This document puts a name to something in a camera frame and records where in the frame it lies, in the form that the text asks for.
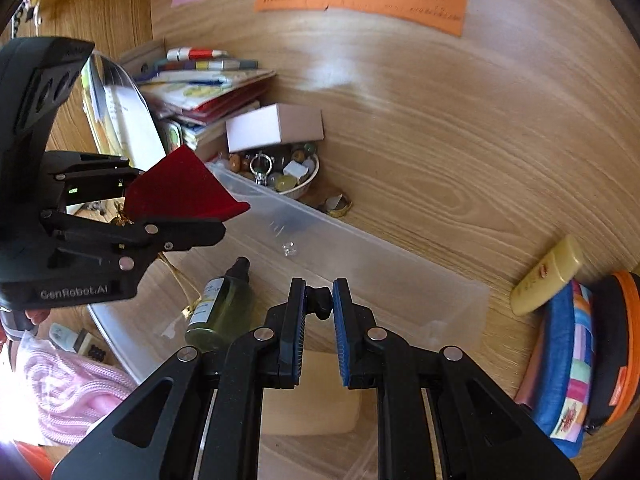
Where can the yellow cream tube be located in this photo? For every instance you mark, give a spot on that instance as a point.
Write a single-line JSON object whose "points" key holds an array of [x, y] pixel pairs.
{"points": [[547, 280]]}

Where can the clear plastic storage bin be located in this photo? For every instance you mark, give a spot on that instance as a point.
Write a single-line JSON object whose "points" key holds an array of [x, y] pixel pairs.
{"points": [[350, 260]]}

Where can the white ceramic bowl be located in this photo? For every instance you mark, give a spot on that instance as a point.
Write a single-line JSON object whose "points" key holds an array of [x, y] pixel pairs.
{"points": [[302, 187]]}

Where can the small black plastic piece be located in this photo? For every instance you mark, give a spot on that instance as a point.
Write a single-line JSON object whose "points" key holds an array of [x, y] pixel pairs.
{"points": [[319, 302]]}

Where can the cream rectangular box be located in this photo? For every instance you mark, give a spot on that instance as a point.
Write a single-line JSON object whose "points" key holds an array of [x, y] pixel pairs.
{"points": [[310, 400]]}

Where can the gold rimmed trinket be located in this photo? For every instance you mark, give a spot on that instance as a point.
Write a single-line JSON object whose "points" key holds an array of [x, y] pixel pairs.
{"points": [[337, 205]]}

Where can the oval mirror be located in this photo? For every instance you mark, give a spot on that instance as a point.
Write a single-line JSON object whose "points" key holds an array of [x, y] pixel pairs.
{"points": [[130, 120]]}

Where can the wooden desktop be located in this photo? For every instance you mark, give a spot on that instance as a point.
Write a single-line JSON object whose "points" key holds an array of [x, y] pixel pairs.
{"points": [[425, 160]]}

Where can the green glass spray bottle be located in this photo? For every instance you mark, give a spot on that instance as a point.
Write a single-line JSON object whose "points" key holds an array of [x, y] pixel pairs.
{"points": [[220, 305]]}

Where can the pink knit pouch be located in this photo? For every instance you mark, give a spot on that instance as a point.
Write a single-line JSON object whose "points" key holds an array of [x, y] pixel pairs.
{"points": [[75, 390]]}

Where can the blue patchwork pencil case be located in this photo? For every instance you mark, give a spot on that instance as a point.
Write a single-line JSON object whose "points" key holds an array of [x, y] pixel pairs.
{"points": [[560, 360]]}

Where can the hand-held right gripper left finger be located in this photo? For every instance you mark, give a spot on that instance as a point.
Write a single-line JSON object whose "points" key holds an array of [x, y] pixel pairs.
{"points": [[297, 332]]}

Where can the black orange zip case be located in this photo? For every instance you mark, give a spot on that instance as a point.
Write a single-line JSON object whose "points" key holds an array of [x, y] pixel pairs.
{"points": [[610, 340]]}

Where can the white black small device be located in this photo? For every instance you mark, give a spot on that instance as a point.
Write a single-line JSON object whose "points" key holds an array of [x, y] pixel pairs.
{"points": [[80, 342]]}

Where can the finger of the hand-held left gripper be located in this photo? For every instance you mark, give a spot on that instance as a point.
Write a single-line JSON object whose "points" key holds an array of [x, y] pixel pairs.
{"points": [[90, 167], [165, 237]]}

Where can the red white marker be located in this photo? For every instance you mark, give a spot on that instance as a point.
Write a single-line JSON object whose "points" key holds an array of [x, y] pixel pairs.
{"points": [[197, 53]]}

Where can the red velvet pouch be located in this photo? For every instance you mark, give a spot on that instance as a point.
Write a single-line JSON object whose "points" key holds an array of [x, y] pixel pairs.
{"points": [[185, 185]]}

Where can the stack of books and notebooks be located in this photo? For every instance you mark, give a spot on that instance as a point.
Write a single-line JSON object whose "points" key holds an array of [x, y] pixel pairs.
{"points": [[210, 95]]}

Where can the colourful index tab strip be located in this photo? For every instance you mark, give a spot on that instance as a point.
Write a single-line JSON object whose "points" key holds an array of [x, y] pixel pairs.
{"points": [[210, 65]]}

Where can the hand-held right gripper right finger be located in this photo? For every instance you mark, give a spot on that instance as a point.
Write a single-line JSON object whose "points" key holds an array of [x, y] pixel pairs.
{"points": [[342, 332]]}

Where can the white cardboard box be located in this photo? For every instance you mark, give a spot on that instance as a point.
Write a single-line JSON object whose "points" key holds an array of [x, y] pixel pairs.
{"points": [[272, 127]]}

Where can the small clear glass bead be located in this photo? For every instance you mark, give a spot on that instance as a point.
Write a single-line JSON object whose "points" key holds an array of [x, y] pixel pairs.
{"points": [[289, 248]]}

